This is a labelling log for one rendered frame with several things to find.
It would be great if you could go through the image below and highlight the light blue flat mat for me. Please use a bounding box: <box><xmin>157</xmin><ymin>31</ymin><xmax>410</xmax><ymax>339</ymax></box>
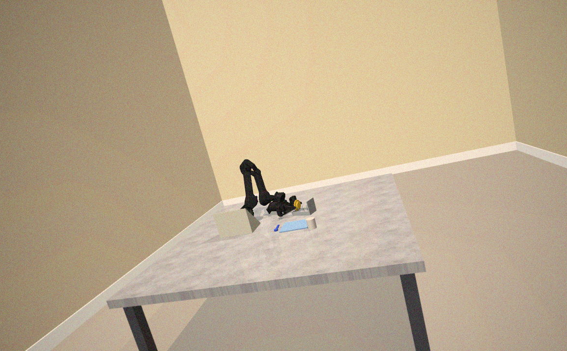
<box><xmin>279</xmin><ymin>219</ymin><xmax>308</xmax><ymax>233</ymax></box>

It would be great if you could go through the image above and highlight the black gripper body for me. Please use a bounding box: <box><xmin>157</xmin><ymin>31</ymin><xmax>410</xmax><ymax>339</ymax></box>
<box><xmin>275</xmin><ymin>195</ymin><xmax>297</xmax><ymax>216</ymax></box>

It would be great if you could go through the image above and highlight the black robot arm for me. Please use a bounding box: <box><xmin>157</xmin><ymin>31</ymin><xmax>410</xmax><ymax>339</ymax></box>
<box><xmin>239</xmin><ymin>159</ymin><xmax>285</xmax><ymax>216</ymax></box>

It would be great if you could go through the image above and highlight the grey dish rack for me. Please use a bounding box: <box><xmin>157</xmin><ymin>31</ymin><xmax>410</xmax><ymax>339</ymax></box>
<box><xmin>292</xmin><ymin>197</ymin><xmax>316</xmax><ymax>216</ymax></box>

